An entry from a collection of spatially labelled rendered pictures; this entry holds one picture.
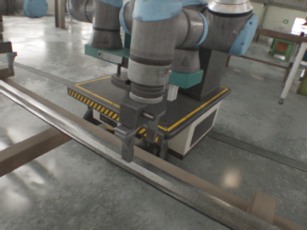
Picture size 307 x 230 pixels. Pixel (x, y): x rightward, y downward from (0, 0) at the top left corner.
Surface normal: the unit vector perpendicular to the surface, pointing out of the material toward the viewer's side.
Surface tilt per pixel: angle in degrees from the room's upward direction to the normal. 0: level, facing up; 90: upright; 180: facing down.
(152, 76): 90
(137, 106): 0
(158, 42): 90
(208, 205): 75
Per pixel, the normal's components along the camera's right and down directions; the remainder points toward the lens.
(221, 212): -0.47, 0.10
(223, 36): -0.52, 0.58
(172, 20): 0.60, 0.44
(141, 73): -0.32, 0.40
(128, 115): -0.52, 0.34
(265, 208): 0.13, -0.87
